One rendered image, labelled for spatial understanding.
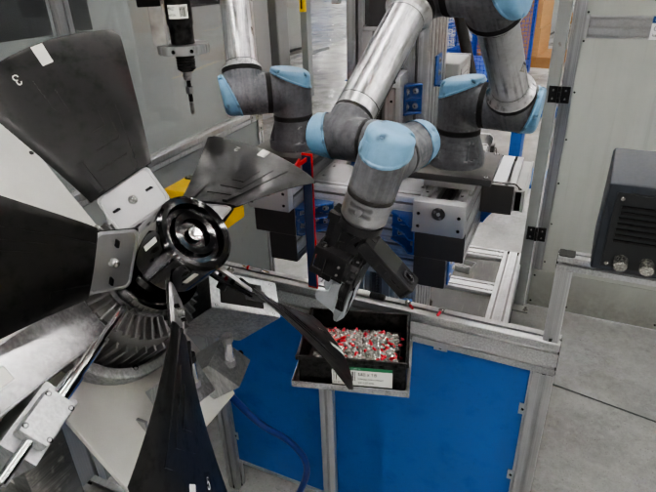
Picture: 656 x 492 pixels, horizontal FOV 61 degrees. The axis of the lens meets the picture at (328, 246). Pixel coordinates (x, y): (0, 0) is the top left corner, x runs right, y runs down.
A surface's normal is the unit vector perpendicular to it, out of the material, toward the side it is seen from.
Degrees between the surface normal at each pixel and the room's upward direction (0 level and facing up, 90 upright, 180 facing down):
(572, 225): 90
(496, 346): 90
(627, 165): 15
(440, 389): 90
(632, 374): 0
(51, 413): 50
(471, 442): 90
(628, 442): 0
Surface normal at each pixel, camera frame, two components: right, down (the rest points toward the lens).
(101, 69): 0.29, -0.25
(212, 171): 0.01, -0.80
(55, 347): 0.68, -0.43
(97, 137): 0.17, -0.07
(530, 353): -0.42, 0.44
